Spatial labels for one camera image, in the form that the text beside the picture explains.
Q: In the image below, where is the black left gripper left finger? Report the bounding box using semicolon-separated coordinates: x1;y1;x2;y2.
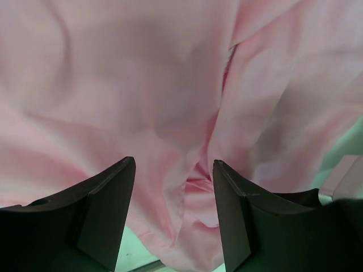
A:
1;157;136;271

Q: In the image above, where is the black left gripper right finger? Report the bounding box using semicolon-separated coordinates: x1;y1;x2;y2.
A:
213;160;362;271

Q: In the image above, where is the pink pillowcase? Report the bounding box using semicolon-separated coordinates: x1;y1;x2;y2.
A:
1;1;362;271

